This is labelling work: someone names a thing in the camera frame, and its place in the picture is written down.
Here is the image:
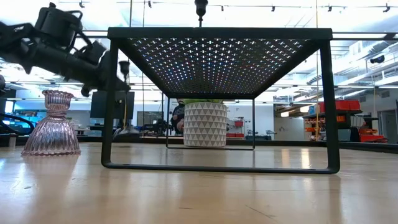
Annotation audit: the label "green spiky plant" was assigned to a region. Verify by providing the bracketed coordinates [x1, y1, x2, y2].
[183, 98, 224, 105]

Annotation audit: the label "pink ribbed glass candle holder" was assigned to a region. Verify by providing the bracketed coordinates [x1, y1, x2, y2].
[21, 90, 81, 157]

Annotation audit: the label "black monitor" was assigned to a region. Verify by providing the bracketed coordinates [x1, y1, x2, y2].
[90, 90, 135, 119]

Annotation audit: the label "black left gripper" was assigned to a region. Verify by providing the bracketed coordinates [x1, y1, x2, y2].
[29, 39, 131, 98]

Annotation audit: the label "white grey triangle-pattern plant pot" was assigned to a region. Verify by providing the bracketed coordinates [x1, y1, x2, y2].
[183, 102, 228, 147]

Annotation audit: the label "person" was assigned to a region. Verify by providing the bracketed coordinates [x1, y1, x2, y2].
[170, 98, 186, 135]

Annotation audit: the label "yellow hanging cable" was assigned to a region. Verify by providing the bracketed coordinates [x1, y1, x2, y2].
[123, 92, 129, 130]

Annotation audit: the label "orange crates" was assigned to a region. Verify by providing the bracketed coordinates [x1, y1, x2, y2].
[359, 128, 388, 144]

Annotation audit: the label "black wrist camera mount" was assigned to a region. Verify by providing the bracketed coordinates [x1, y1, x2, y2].
[34, 2, 83, 47]

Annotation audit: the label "red storage bins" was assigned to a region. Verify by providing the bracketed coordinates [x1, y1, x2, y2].
[318, 99, 361, 111]

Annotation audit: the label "dark storage rack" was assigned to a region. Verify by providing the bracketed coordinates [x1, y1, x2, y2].
[303, 108, 364, 142]

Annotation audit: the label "black perforated metal shelf riser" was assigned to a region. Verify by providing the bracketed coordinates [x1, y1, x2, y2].
[101, 27, 341, 174]

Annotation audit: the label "thick black hose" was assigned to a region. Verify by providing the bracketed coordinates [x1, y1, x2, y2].
[0, 113, 35, 135]

